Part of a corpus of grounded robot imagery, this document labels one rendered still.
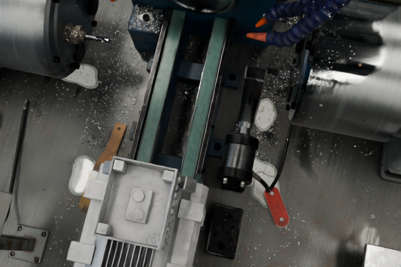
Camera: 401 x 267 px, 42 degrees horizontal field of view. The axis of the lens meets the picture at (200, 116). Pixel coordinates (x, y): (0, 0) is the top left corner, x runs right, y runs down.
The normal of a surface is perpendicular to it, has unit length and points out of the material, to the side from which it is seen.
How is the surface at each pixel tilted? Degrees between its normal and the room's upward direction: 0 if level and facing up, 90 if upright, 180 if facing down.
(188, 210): 0
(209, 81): 0
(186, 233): 0
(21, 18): 36
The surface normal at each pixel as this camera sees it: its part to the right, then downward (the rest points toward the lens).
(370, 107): -0.18, 0.57
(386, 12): 0.04, -0.58
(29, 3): -0.11, 0.15
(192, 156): -0.04, -0.26
